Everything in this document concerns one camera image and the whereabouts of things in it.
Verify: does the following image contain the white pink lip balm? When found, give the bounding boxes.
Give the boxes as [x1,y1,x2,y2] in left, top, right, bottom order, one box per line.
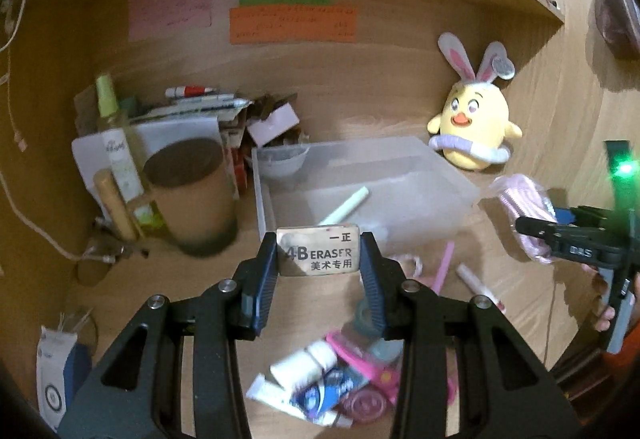
[456,263,506,313]

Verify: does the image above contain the pink rope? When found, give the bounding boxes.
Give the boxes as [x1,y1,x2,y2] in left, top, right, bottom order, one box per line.
[491,172,559,265]

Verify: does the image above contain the pink comb stick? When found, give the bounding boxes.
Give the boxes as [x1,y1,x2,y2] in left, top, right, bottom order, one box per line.
[432,241,456,295]

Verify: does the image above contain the pink round container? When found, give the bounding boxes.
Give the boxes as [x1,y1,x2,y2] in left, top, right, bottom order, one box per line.
[341,386,390,424]

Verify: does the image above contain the teal tape roll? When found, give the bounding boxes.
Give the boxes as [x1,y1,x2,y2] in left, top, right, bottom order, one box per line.
[354,298,381,338]

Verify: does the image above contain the white printed tube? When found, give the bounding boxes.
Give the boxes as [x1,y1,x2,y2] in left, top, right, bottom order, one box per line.
[245,374,354,428]

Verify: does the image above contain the blue snack packet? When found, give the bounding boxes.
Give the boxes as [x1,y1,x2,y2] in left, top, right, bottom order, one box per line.
[291,365,369,419]

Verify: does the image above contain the white pill bottle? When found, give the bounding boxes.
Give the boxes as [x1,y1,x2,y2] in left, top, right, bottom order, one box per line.
[270,339,337,393]

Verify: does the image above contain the pale green white tube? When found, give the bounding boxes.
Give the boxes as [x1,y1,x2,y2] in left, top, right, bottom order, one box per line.
[319,186,370,225]

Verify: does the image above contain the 4B eraser block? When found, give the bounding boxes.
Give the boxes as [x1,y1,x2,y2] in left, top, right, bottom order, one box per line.
[276,225,360,277]

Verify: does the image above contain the pink scissors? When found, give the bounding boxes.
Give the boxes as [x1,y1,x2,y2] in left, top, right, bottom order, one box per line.
[326,331,400,404]

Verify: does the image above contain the person right hand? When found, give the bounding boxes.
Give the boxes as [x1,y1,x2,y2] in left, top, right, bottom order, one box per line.
[582,263,640,332]

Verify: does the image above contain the white blue carton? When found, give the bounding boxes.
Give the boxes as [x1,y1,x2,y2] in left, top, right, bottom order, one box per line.
[36,326,92,431]

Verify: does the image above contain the eyeglasses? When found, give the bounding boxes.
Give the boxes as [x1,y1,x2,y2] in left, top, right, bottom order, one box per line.
[75,218,150,287]

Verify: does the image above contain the yellow chick plush toy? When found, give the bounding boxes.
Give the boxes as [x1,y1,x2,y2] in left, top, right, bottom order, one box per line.
[426,32,522,171]

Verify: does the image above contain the clear plastic storage box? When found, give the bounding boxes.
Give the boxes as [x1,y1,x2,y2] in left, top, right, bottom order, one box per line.
[252,136,480,254]

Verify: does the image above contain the brown mug with lid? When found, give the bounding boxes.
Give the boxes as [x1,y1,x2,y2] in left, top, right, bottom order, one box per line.
[110,138,238,257]

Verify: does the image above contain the green spray bottle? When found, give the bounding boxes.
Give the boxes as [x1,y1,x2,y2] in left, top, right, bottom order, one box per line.
[96,73,145,203]

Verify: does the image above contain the small white bowl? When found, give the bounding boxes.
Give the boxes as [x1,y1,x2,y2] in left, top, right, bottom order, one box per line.
[256,144,310,179]

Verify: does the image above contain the stack of papers books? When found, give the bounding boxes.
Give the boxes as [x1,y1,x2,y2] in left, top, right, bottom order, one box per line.
[72,98,252,200]

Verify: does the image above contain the red white marker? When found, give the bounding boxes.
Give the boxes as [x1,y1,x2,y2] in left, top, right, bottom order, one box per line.
[165,86,216,99]

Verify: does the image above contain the small pink cardboard box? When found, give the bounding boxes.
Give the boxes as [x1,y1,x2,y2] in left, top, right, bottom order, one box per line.
[246,103,299,147]

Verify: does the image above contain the pink sticky note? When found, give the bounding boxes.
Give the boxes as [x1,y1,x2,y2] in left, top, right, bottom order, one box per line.
[128,0,212,41]

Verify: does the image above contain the orange sticky note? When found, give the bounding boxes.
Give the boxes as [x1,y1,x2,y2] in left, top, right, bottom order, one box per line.
[229,4,359,44]

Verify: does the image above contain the pink white beaded bracelet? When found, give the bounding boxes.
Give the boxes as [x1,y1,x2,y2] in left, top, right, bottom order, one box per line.
[391,253,426,280]

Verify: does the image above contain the white charging cable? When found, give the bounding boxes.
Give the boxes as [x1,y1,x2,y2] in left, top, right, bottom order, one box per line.
[0,0,116,265]

